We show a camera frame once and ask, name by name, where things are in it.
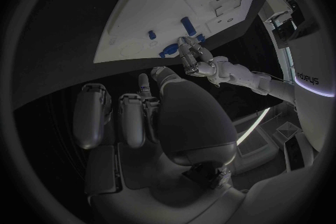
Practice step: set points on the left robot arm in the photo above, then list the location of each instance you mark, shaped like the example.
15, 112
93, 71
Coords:
236, 74

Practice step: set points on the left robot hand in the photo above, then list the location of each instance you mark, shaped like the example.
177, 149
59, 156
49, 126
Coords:
199, 66

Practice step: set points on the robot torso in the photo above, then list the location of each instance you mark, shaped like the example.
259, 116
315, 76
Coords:
312, 112

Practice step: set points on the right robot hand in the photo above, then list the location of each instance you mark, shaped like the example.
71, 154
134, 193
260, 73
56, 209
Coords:
194, 123

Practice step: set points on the white task board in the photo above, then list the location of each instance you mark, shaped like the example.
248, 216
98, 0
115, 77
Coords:
162, 7

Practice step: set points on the small blue peg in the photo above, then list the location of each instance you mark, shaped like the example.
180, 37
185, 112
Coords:
151, 35

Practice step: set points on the long blue peg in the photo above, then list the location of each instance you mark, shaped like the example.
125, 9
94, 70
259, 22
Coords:
188, 26

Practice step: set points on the small blue plug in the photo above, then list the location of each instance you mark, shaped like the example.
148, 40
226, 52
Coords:
200, 37

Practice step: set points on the blue gear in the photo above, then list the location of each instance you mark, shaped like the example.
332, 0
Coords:
170, 49

